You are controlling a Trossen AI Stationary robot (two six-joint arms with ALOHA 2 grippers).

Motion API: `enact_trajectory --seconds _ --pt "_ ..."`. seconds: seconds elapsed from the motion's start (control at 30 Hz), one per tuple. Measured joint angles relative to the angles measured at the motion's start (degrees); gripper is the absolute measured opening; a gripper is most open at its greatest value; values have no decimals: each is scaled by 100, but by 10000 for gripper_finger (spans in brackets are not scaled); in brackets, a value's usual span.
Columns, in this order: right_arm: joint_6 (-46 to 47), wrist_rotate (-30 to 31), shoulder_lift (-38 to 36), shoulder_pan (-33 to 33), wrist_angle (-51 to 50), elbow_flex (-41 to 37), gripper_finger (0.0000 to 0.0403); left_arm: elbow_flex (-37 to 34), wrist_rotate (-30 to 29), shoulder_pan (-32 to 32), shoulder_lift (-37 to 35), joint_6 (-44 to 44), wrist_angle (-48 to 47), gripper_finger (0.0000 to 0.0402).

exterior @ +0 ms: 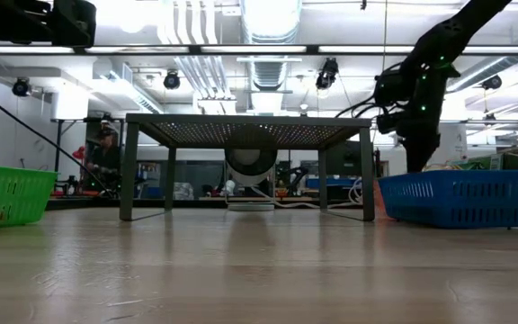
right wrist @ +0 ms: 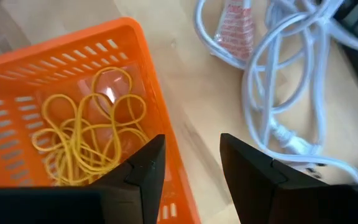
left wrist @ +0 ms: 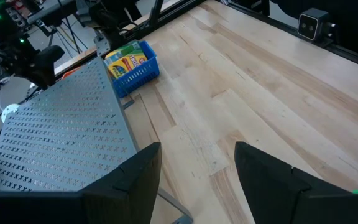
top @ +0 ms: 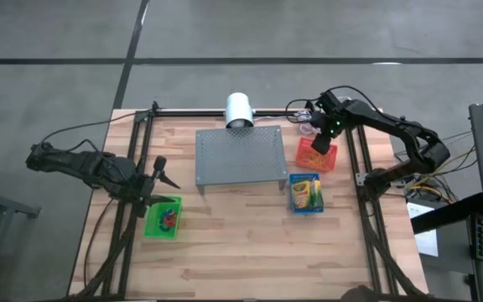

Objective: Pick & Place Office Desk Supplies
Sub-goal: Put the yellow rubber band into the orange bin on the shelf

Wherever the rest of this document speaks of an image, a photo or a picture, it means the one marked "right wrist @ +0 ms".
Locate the orange plastic basket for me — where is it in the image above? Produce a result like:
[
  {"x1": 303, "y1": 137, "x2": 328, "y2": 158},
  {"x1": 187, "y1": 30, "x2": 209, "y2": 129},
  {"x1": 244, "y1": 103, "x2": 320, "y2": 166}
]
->
[{"x1": 0, "y1": 17, "x2": 202, "y2": 224}]

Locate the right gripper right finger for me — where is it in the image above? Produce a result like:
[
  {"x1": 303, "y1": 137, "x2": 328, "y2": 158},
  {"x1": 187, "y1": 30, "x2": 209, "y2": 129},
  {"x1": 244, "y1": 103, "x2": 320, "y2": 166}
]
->
[{"x1": 219, "y1": 133, "x2": 358, "y2": 224}]

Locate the large yellow rubber band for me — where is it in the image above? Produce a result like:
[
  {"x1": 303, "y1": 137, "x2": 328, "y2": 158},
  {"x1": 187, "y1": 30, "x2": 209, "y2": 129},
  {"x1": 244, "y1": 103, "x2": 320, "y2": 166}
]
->
[{"x1": 73, "y1": 65, "x2": 150, "y2": 175}]

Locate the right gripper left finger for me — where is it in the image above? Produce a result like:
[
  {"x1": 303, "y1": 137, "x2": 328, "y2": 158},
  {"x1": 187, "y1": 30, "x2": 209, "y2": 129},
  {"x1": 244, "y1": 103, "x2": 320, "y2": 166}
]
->
[{"x1": 0, "y1": 134, "x2": 167, "y2": 224}]

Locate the white lamp cable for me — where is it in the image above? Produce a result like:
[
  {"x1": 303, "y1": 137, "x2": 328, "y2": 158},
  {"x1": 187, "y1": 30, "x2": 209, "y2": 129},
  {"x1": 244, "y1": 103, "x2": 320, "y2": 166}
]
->
[{"x1": 193, "y1": 0, "x2": 358, "y2": 185}]

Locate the red printed cable tag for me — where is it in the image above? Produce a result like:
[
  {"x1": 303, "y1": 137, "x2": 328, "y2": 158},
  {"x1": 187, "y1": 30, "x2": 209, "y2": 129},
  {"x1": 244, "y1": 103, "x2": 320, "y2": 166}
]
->
[{"x1": 213, "y1": 0, "x2": 257, "y2": 60}]

